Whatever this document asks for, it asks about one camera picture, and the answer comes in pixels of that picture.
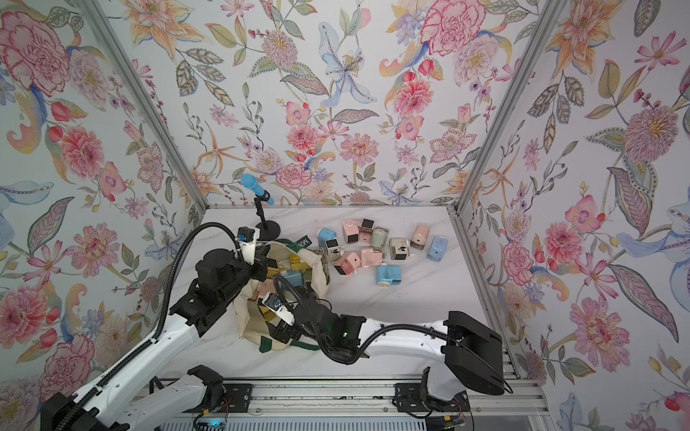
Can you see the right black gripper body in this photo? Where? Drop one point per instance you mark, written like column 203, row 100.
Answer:
column 291, row 331

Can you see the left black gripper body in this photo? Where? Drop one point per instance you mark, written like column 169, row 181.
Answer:
column 243, row 274

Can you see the pink square pencil sharpener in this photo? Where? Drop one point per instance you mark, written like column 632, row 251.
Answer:
column 348, row 264

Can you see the cream green tote bag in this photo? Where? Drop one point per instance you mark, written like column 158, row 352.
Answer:
column 252, row 317

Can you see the blue round-front pencil sharpener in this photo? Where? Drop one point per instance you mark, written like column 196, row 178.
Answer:
column 389, row 275

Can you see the pale green cube sharpener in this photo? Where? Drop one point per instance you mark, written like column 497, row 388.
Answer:
column 333, row 250

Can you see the light blue pencil sharpener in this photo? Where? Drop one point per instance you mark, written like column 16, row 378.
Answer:
column 325, row 235

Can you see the large pink pencil sharpener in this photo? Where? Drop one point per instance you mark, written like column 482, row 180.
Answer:
column 351, row 231

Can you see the cream pencil sharpener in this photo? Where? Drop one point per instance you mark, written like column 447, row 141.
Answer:
column 400, row 248

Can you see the mint green pencil sharpener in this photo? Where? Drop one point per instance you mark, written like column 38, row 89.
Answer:
column 379, row 237

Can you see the small pink pencil sharpener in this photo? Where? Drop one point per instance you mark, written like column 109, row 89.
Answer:
column 366, row 227

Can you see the pink round pencil sharpener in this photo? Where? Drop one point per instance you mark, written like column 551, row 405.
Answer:
column 420, row 236

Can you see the blue cube pencil sharpener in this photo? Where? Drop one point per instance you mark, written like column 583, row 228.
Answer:
column 438, row 248

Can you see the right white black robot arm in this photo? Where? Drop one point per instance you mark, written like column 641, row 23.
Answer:
column 469, row 353

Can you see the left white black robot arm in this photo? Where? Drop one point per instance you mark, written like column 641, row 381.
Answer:
column 129, row 372

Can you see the yellow pencil sharpener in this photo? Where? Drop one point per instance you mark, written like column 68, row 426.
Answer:
column 298, row 264

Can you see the black microphone stand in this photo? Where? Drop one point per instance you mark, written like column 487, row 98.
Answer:
column 268, row 230

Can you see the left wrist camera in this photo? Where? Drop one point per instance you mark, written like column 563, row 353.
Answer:
column 247, row 238

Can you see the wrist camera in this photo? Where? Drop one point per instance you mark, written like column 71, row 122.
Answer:
column 273, row 302
column 247, row 238

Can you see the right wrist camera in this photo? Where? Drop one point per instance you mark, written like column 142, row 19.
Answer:
column 273, row 302

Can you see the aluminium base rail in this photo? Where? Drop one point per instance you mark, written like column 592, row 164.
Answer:
column 344, row 396

